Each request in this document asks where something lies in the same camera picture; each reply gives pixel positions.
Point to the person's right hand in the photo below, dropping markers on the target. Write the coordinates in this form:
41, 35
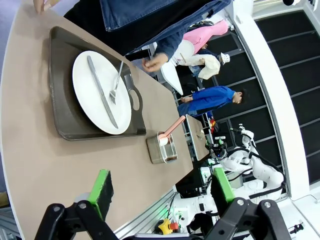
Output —
41, 4

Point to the silver fork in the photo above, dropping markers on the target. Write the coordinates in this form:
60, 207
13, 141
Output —
117, 80

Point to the person's left hand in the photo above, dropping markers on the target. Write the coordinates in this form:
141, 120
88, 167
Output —
156, 62

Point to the person in pink jacket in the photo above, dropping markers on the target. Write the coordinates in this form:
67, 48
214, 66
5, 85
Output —
212, 31

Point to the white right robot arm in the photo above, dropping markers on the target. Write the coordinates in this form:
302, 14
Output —
265, 172

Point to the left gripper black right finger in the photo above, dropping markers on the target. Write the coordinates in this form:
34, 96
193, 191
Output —
222, 190

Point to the white dinner plate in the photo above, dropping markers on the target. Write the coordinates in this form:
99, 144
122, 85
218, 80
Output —
185, 50
87, 95

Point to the silver table knife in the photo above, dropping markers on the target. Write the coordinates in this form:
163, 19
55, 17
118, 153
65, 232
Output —
100, 87

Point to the white side table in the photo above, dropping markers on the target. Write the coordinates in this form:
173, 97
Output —
171, 77

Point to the person's left forearm denim sleeve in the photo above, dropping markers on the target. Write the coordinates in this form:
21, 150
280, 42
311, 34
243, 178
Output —
170, 46

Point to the rectangular steel container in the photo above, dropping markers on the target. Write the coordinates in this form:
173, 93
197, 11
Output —
155, 150

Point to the person in denim jacket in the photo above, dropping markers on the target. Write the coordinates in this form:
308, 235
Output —
150, 12

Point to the cream garment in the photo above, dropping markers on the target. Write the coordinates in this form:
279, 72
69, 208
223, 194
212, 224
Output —
208, 66

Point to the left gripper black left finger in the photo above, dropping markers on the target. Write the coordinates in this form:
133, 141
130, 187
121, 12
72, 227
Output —
102, 192

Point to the yellow red emergency stop button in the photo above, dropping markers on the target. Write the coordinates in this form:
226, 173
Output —
166, 226

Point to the pink lint roller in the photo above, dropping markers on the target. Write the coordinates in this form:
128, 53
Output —
175, 126

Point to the bareheaded person in blue jacket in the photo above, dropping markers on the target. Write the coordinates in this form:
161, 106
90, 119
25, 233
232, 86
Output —
212, 100

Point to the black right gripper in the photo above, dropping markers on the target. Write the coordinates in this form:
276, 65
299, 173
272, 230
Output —
218, 151

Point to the aluminium profile frame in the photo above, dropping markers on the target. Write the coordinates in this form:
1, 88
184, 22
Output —
150, 212

